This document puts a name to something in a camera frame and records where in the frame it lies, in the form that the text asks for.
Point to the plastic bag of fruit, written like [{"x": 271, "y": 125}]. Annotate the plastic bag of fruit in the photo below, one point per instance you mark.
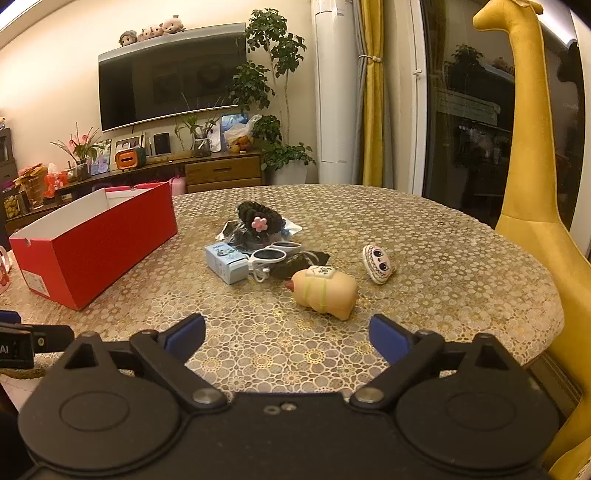
[{"x": 239, "y": 136}]

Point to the yellow giraffe figure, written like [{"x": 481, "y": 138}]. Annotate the yellow giraffe figure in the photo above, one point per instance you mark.
[{"x": 526, "y": 184}]

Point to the wooden television cabinet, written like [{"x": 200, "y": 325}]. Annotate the wooden television cabinet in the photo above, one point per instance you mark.
[{"x": 221, "y": 171}]

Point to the red cardboard box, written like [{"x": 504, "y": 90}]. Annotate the red cardboard box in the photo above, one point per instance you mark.
[{"x": 101, "y": 249}]

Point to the beige pig toy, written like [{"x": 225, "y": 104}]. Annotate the beige pig toy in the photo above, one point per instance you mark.
[{"x": 330, "y": 293}]

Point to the grey-green plush toy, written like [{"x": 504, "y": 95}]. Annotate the grey-green plush toy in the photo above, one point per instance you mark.
[{"x": 128, "y": 38}]

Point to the yellow curtain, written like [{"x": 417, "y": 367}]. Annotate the yellow curtain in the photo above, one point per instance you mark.
[{"x": 374, "y": 115}]

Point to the pink white printed item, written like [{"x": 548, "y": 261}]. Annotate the pink white printed item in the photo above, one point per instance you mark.
[{"x": 3, "y": 272}]

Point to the glass sliding door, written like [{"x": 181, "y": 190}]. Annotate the glass sliding door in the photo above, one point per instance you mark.
[{"x": 466, "y": 138}]

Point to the black storage tower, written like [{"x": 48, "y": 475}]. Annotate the black storage tower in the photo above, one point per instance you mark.
[{"x": 6, "y": 152}]

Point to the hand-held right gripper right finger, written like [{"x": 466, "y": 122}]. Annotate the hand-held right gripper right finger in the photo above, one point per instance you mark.
[{"x": 385, "y": 334}]

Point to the orange toy figures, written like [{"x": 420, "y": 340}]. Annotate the orange toy figures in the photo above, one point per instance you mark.
[{"x": 54, "y": 180}]

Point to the white sunglasses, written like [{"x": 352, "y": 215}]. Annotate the white sunglasses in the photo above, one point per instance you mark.
[{"x": 268, "y": 256}]

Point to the glass vase with green stems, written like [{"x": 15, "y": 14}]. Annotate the glass vase with green stems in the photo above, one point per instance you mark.
[{"x": 202, "y": 145}]

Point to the blue printed board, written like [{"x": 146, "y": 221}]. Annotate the blue printed board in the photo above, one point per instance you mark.
[{"x": 228, "y": 122}]

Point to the light blue small carton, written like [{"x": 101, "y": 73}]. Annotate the light blue small carton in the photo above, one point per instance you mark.
[{"x": 226, "y": 261}]

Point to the orange and green retro box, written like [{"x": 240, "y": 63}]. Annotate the orange and green retro box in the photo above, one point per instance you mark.
[{"x": 130, "y": 158}]

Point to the pink carry case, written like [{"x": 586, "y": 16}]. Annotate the pink carry case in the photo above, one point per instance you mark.
[{"x": 178, "y": 184}]

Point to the white standing air conditioner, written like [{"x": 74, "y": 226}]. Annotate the white standing air conditioner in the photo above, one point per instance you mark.
[{"x": 336, "y": 92}]

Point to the potted pink orchid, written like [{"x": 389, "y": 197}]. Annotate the potted pink orchid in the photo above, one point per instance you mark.
[{"x": 83, "y": 152}]

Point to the white photo frame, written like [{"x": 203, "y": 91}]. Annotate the white photo frame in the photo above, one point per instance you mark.
[{"x": 127, "y": 141}]

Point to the dark foil wrapper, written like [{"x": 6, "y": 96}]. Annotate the dark foil wrapper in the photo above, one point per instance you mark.
[{"x": 295, "y": 263}]

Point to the blue white plastic packet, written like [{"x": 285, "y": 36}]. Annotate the blue white plastic packet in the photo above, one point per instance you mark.
[{"x": 292, "y": 225}]

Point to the purple cartoon picture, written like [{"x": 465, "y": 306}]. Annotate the purple cartoon picture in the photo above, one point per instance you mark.
[{"x": 102, "y": 159}]

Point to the white big-eyed shell toy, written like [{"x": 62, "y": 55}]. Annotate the white big-eyed shell toy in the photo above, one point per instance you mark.
[{"x": 378, "y": 263}]

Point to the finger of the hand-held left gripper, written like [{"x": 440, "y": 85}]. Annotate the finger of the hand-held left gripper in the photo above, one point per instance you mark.
[{"x": 9, "y": 316}]

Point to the wall-mounted flat television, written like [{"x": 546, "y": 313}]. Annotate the wall-mounted flat television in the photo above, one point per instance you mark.
[{"x": 171, "y": 76}]

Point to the black rectangular frame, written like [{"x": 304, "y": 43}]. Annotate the black rectangular frame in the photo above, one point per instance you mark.
[{"x": 161, "y": 143}]

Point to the black braided hair scrunchie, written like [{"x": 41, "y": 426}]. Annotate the black braided hair scrunchie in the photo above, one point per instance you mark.
[{"x": 263, "y": 213}]

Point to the jar of yellow balls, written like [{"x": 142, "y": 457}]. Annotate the jar of yellow balls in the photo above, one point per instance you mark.
[{"x": 11, "y": 203}]

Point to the small pink plush toy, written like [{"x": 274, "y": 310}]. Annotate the small pink plush toy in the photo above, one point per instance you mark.
[
  {"x": 156, "y": 31},
  {"x": 144, "y": 33}
]

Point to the pink brown plush toy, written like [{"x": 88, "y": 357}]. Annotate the pink brown plush toy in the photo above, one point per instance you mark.
[{"x": 171, "y": 25}]

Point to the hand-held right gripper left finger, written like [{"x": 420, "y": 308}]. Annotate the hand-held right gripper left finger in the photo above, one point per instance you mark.
[{"x": 187, "y": 334}]

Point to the tall potted green plant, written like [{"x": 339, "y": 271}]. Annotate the tall potted green plant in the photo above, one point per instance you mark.
[{"x": 284, "y": 159}]

